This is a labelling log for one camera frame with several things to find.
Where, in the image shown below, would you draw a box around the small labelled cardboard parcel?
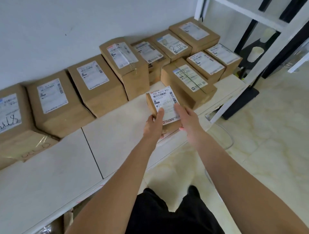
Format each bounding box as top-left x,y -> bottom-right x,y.
145,88 -> 184,135

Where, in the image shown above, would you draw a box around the black stand base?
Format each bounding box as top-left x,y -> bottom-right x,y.
222,87 -> 260,120

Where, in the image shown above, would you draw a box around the person's right forearm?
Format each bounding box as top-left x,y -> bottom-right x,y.
187,130 -> 309,234

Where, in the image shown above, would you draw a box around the person's black trousers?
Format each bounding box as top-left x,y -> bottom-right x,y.
125,185 -> 225,234

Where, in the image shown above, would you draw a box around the white paper cup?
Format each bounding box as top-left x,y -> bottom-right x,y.
247,47 -> 264,61

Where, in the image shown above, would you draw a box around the black metal rack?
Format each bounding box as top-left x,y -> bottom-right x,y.
234,0 -> 309,79

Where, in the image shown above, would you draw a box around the person's left hand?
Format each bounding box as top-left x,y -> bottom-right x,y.
143,108 -> 166,141

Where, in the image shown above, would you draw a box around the row of brown shipping boxes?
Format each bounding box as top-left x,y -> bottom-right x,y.
0,23 -> 243,170

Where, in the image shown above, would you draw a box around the person's left forearm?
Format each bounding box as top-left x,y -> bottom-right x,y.
65,134 -> 162,234

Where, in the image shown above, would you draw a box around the person's right hand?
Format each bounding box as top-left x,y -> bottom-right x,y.
174,104 -> 206,145

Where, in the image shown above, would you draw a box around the white floor cable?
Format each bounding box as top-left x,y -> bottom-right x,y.
205,113 -> 234,150

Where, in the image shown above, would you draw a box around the white metal shelf frame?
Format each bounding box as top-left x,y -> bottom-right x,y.
194,0 -> 309,124

